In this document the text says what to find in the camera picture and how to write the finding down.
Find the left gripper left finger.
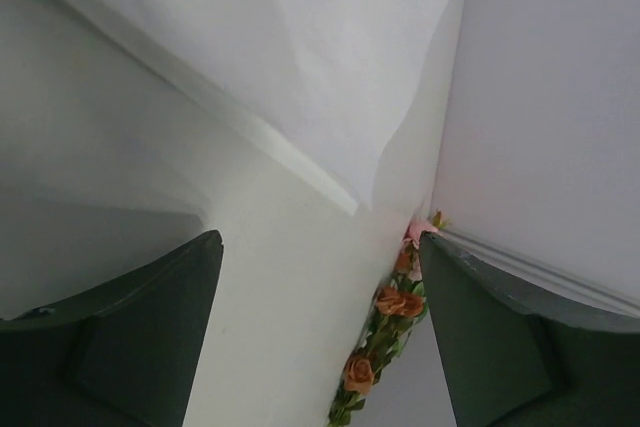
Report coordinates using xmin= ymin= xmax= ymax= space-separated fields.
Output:
xmin=1 ymin=230 xmax=224 ymax=426

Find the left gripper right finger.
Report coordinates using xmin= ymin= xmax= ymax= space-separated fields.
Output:
xmin=419 ymin=233 xmax=639 ymax=426

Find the pink rose stem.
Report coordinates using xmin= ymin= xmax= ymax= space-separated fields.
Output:
xmin=395 ymin=210 xmax=450 ymax=282

